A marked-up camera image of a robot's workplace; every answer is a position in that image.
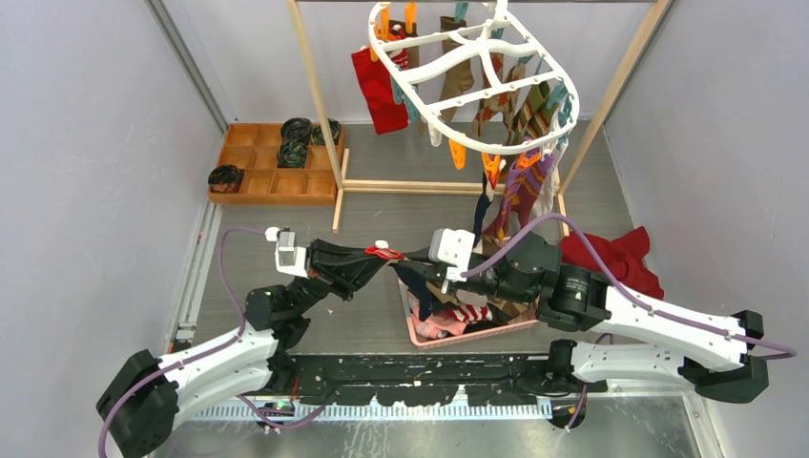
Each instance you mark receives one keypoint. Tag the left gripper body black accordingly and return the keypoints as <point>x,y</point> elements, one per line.
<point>318,270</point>

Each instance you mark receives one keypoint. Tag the white plastic clip hanger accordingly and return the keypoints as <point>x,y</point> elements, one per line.
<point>487,119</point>

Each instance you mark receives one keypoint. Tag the orange wooden compartment tray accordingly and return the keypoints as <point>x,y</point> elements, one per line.
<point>254,149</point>

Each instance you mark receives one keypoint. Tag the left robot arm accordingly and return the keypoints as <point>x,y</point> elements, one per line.
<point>151,396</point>

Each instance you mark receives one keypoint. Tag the green striped hanging sock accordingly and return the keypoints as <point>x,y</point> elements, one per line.
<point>533,119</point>

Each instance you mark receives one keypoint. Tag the red hanging sock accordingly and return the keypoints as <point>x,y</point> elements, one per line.
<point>375,84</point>

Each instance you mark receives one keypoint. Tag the maroon purple orange striped sock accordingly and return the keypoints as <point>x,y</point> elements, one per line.
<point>536,180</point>

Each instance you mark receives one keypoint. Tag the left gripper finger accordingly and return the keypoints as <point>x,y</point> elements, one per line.
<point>325,253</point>
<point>349,277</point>

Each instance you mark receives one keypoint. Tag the white hanging sock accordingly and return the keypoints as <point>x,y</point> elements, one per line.
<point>549,163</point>

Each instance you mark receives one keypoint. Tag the wooden clothes rack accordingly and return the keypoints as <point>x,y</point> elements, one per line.
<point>503,33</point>

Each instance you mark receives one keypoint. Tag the rolled dark sock centre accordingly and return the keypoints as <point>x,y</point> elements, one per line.
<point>292,154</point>

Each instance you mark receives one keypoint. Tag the maroon orange heel sock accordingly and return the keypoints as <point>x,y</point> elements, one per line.
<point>518,199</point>

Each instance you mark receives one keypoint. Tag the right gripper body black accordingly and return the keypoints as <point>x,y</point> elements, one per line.
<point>484,277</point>

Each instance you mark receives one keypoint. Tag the navy sock red cuff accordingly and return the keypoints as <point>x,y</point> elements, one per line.
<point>489,183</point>

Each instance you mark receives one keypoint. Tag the red cloth on table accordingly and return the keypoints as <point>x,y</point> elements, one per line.
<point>624,257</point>

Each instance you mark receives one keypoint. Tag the rolled dark sock left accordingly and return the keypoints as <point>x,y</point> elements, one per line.
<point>225,179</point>

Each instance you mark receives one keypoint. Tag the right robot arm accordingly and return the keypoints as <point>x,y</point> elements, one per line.
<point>665,342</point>

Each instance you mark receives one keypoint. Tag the pink plastic basket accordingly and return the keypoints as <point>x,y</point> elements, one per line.
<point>437,333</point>

